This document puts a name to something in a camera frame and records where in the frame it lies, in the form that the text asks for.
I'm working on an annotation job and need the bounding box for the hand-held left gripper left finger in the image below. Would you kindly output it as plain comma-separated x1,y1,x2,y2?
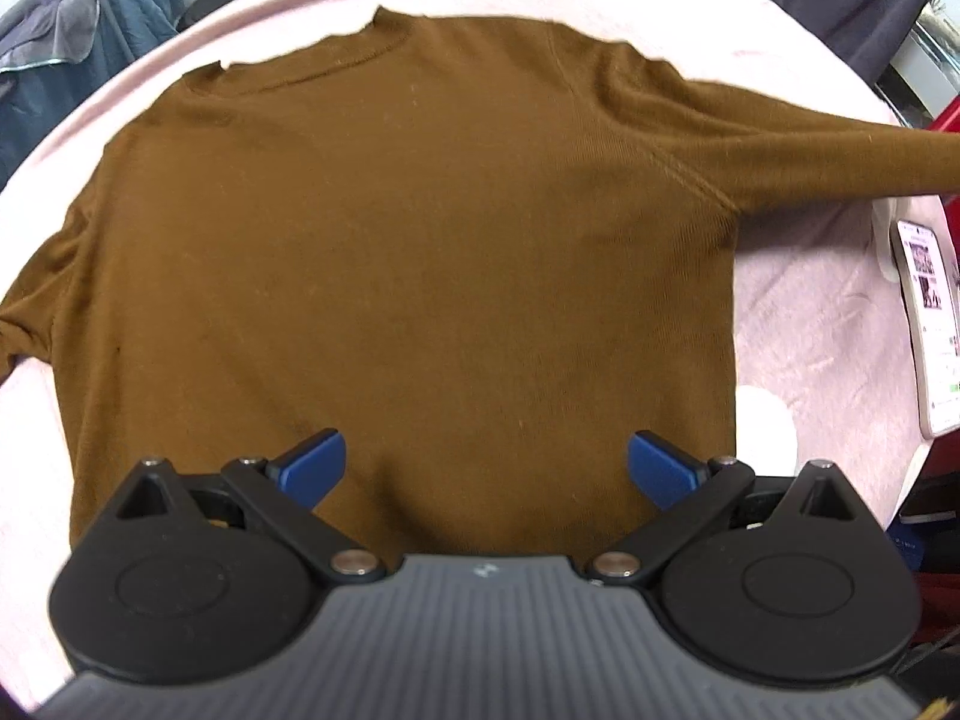
99,429,387,587

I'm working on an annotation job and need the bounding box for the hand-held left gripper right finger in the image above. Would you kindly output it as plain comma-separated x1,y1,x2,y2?
589,431,880,586

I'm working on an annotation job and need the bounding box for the brown sweater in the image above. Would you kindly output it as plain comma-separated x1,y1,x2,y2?
0,6,960,557

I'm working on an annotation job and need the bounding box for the pink dotted blanket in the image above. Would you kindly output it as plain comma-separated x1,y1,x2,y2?
0,0,947,698

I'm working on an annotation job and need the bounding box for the white smartphone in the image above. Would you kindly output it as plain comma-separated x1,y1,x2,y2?
895,219,960,440

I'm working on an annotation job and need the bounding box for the white plastic object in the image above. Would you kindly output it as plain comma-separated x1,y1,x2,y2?
870,199,913,283

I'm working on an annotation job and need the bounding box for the grey towel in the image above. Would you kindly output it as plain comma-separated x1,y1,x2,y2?
0,0,103,73

